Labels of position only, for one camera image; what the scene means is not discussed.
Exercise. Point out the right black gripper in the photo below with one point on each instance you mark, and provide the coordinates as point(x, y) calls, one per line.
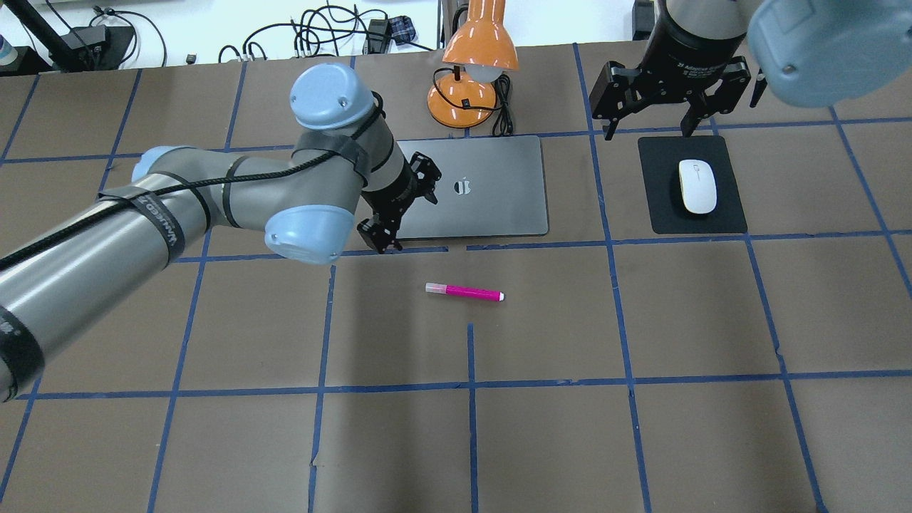
point(688, 47)

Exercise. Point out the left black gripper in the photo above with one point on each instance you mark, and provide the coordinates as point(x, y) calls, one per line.
point(392, 197)

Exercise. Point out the white computer mouse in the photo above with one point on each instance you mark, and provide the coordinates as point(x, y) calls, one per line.
point(698, 189)

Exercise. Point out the pink marker pen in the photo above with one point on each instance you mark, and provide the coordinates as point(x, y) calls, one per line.
point(465, 291)

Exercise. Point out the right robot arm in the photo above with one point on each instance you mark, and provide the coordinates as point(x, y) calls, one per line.
point(810, 54)

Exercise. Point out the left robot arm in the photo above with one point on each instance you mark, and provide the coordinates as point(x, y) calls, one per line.
point(347, 173)

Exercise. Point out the black mousepad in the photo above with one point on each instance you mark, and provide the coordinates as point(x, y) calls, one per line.
point(659, 163)

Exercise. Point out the silver closed laptop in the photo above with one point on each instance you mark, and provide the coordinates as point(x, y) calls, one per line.
point(490, 187)

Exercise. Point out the orange desk lamp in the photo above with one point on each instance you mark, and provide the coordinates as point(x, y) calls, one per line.
point(472, 84)

